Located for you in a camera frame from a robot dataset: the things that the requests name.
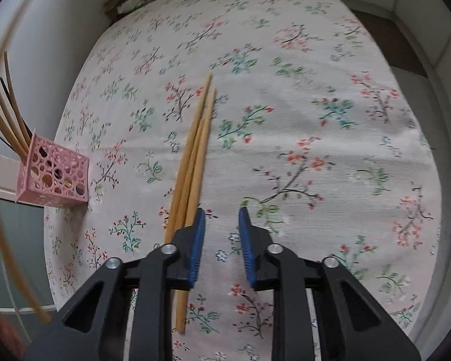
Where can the thin black chopstick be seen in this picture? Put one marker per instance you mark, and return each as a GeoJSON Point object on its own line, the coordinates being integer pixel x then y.
{"type": "Point", "coordinates": [28, 128]}

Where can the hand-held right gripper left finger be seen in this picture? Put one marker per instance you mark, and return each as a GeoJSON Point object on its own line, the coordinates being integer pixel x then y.
{"type": "Point", "coordinates": [197, 248]}

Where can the crumpled white paper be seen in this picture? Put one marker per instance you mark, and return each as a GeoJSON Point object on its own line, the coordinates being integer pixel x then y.
{"type": "Point", "coordinates": [135, 3]}

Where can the floral tablecloth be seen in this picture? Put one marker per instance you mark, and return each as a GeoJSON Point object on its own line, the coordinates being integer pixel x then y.
{"type": "Point", "coordinates": [285, 139]}

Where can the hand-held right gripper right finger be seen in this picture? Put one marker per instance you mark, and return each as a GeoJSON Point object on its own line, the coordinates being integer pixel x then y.
{"type": "Point", "coordinates": [248, 248]}

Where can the person's left forearm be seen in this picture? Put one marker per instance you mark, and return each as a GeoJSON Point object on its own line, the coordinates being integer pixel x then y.
{"type": "Point", "coordinates": [0, 338]}

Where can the dark green chopstick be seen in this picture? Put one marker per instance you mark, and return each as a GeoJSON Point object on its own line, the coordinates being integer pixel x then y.
{"type": "Point", "coordinates": [3, 140]}

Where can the pink perforated utensil holder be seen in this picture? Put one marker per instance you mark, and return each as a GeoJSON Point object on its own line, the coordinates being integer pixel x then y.
{"type": "Point", "coordinates": [65, 195]}

